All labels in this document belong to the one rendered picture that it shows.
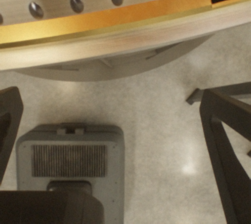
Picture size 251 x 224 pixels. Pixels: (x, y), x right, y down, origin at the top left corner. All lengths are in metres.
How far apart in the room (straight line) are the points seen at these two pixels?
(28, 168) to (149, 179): 0.68
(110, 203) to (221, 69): 0.94
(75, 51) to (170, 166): 1.34
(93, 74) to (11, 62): 1.14
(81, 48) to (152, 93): 1.19
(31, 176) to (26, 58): 1.09
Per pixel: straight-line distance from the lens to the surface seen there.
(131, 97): 1.33
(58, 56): 0.17
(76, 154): 1.15
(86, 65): 0.93
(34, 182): 1.25
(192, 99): 1.34
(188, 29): 0.17
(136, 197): 1.52
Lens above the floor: 1.32
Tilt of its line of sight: 84 degrees down
